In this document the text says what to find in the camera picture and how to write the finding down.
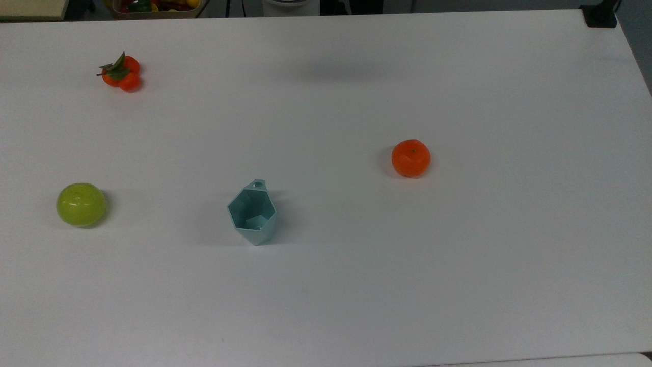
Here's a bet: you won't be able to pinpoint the teal hexagonal mug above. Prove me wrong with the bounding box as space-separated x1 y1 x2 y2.
227 179 277 246

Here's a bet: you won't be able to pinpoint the orange tangerine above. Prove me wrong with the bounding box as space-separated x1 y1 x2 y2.
391 139 431 178

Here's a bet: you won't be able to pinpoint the small oranges cluster with leaves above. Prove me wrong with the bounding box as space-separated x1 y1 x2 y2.
96 51 142 93

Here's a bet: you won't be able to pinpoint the basket of toy fruit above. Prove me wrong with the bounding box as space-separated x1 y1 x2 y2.
111 0 205 20

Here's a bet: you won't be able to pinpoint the green apple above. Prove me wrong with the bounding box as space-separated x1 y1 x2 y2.
56 182 107 228

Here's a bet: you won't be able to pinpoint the black table clamp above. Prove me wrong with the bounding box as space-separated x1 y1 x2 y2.
581 0 620 29

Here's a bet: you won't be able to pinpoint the light wooden table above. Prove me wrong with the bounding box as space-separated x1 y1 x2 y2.
0 0 70 21

